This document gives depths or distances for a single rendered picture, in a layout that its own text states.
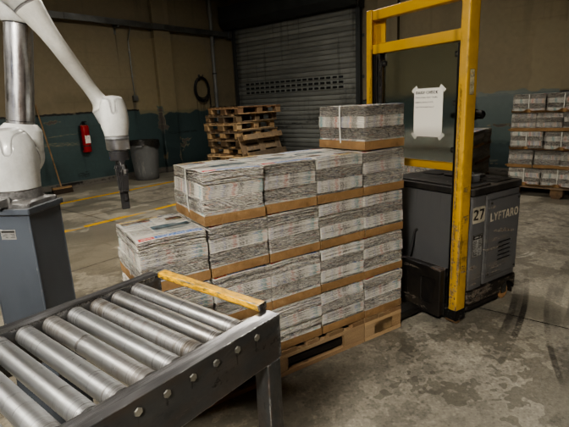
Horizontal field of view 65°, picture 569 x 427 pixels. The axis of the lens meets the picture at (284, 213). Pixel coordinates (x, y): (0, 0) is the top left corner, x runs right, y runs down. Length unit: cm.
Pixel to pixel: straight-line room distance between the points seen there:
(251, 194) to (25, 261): 89
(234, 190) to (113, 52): 772
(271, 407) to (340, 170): 130
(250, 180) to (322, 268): 63
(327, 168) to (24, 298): 138
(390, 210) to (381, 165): 27
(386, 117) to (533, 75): 585
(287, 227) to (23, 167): 109
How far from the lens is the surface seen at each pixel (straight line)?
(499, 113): 821
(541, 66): 811
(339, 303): 241
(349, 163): 224
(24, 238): 184
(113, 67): 942
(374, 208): 241
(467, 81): 257
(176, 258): 186
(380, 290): 260
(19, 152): 184
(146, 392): 94
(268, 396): 124
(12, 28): 207
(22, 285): 192
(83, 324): 130
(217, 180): 186
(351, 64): 922
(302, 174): 208
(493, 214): 298
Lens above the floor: 132
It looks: 14 degrees down
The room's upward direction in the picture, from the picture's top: 3 degrees counter-clockwise
